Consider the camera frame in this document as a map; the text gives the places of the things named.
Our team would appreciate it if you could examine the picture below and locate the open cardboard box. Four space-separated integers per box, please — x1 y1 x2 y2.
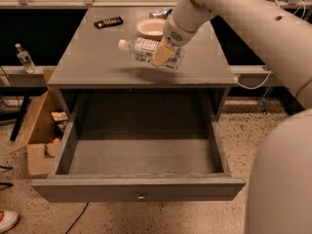
8 66 70 176

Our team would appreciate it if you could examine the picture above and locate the black remote control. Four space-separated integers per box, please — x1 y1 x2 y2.
94 17 123 29

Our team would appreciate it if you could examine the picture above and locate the black floor cable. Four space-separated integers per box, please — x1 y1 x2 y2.
64 202 90 234

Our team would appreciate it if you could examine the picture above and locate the white sneaker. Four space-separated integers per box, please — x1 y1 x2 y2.
0 210 20 234

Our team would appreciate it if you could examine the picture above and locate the grey cabinet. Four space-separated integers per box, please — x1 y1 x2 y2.
49 7 234 119

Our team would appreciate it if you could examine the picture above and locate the snack box in carton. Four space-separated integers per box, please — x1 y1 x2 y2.
51 111 68 133

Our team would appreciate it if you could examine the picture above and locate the white cable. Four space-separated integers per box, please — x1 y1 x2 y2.
236 0 307 91

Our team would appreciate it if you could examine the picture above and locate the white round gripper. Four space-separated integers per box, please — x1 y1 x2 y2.
151 0 216 67

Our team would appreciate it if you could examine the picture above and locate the white bowl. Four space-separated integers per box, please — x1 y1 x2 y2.
136 19 166 39

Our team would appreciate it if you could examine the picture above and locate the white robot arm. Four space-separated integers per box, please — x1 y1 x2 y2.
152 0 312 234

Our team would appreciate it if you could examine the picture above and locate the crumpled blue snack bag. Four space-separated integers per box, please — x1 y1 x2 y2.
149 8 173 20

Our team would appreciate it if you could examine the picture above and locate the clear water bottle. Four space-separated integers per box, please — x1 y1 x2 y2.
15 43 36 74

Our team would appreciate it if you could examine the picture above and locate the open grey top drawer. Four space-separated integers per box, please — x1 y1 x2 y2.
31 93 246 202

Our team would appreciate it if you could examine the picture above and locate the blue label plastic bottle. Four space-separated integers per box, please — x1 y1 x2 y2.
118 37 184 69

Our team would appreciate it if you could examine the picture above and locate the metal drawer knob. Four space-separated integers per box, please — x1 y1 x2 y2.
137 192 146 202

